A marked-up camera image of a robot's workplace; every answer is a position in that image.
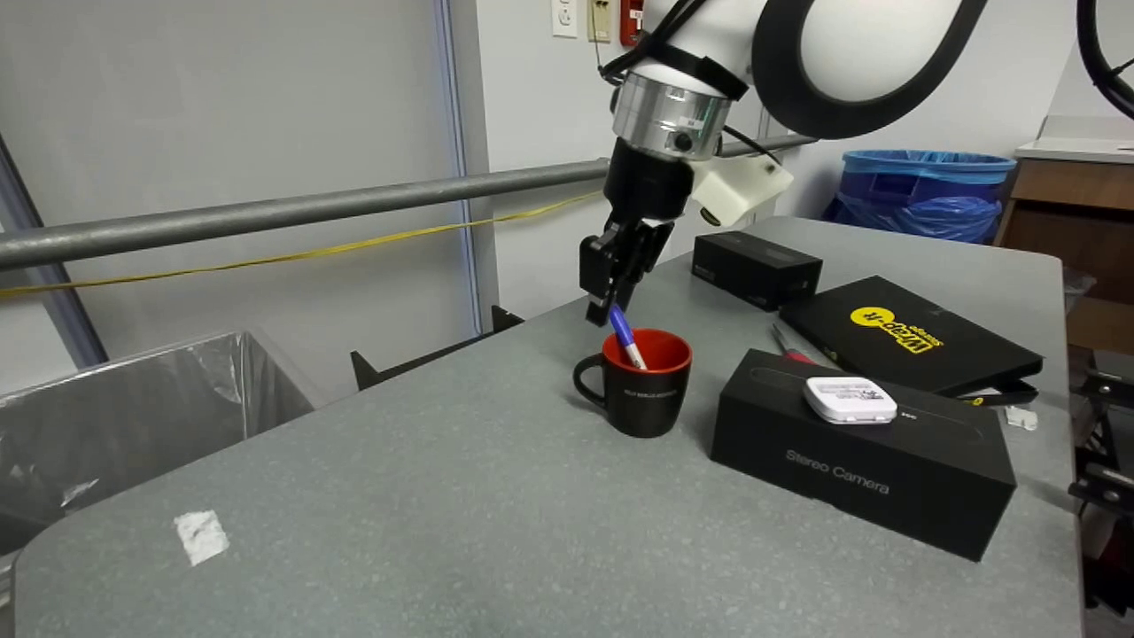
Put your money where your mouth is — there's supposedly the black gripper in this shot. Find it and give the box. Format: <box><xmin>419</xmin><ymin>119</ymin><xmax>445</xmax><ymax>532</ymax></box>
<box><xmin>576</xmin><ymin>140</ymin><xmax>698</xmax><ymax>329</ymax></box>

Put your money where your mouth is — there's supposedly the blue capped white marker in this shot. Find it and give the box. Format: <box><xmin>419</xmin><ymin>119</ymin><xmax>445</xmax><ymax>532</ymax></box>
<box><xmin>607</xmin><ymin>302</ymin><xmax>651</xmax><ymax>375</ymax></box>

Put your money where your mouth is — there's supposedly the black mug red inside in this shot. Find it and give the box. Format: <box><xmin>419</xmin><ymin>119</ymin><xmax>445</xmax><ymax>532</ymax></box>
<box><xmin>570</xmin><ymin>327</ymin><xmax>693</xmax><ymax>445</ymax></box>

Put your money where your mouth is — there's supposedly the small long black box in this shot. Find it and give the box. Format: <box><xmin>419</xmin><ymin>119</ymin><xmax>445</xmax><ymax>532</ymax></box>
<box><xmin>688</xmin><ymin>227</ymin><xmax>827</xmax><ymax>316</ymax></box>

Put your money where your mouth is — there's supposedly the red pen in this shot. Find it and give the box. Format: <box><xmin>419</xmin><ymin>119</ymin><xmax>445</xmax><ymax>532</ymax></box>
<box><xmin>769</xmin><ymin>322</ymin><xmax>837</xmax><ymax>374</ymax></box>

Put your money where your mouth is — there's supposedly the red fire alarm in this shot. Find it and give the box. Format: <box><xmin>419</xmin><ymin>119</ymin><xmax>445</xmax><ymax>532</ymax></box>
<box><xmin>615</xmin><ymin>0</ymin><xmax>651</xmax><ymax>51</ymax></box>

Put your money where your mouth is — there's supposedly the small white plastic device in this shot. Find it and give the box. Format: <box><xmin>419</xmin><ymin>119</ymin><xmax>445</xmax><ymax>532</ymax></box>
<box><xmin>799</xmin><ymin>374</ymin><xmax>901</xmax><ymax>431</ymax></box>

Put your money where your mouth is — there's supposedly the flat black box yellow logo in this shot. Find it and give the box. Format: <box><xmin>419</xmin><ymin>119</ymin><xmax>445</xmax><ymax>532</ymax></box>
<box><xmin>777</xmin><ymin>272</ymin><xmax>1048</xmax><ymax>400</ymax></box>

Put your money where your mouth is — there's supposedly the blue lined trash bin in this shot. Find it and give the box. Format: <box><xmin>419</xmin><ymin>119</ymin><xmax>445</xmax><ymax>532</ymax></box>
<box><xmin>823</xmin><ymin>146</ymin><xmax>1019</xmax><ymax>250</ymax></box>

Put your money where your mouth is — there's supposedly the brown wooden desk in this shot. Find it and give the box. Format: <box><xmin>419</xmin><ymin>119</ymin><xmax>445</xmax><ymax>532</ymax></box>
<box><xmin>991</xmin><ymin>140</ymin><xmax>1134</xmax><ymax>359</ymax></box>

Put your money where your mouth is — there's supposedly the white tape piece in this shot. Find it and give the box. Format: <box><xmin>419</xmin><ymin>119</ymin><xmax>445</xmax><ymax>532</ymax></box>
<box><xmin>169</xmin><ymin>509</ymin><xmax>234</xmax><ymax>572</ymax></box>

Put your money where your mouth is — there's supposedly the grey bin clear liner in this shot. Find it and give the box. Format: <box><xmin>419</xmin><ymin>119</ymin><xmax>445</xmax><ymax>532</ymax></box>
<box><xmin>0</xmin><ymin>329</ymin><xmax>318</xmax><ymax>559</ymax></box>

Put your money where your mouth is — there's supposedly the black equipment beside table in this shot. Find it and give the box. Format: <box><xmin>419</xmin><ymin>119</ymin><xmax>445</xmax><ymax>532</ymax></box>
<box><xmin>1064</xmin><ymin>269</ymin><xmax>1134</xmax><ymax>617</ymax></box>

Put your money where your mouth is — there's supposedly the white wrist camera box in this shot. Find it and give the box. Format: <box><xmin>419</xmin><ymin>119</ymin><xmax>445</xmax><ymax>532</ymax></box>
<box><xmin>691</xmin><ymin>152</ymin><xmax>798</xmax><ymax>236</ymax></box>

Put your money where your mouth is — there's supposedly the beige wall plate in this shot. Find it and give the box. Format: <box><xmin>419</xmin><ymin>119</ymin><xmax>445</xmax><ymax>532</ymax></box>
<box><xmin>586</xmin><ymin>0</ymin><xmax>615</xmax><ymax>47</ymax></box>

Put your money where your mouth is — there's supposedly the thick black cable loop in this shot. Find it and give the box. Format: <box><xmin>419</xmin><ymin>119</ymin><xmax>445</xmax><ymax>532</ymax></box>
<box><xmin>747</xmin><ymin>0</ymin><xmax>991</xmax><ymax>143</ymax></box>
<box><xmin>1072</xmin><ymin>0</ymin><xmax>1134</xmax><ymax>125</ymax></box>

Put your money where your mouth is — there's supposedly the white wall switch plate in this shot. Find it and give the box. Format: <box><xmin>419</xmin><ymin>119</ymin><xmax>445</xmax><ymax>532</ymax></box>
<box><xmin>549</xmin><ymin>0</ymin><xmax>586</xmax><ymax>44</ymax></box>

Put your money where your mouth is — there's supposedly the black stereo camera box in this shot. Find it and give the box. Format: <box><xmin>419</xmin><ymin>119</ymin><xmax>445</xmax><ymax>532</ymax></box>
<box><xmin>707</xmin><ymin>349</ymin><xmax>1019</xmax><ymax>565</ymax></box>

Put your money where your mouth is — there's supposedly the yellow cord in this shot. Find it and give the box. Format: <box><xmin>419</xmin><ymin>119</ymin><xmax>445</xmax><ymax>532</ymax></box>
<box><xmin>0</xmin><ymin>188</ymin><xmax>612</xmax><ymax>307</ymax></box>

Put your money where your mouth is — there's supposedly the grey metal rail pipe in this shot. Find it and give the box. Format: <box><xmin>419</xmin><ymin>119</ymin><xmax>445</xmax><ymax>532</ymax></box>
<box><xmin>0</xmin><ymin>130</ymin><xmax>827</xmax><ymax>272</ymax></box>

